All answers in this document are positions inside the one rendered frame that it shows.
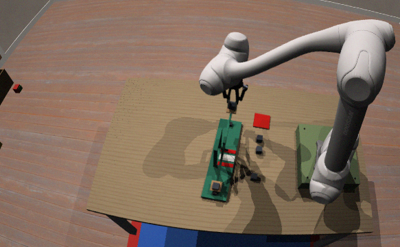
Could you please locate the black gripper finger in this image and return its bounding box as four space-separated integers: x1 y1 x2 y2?
235 84 248 110
222 87 232 108

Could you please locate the red flat square plate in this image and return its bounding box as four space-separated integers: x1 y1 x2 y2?
253 113 270 129

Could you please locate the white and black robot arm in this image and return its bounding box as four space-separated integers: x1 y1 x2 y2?
199 19 395 204

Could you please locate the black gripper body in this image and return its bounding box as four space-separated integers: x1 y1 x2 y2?
232 79 243 90

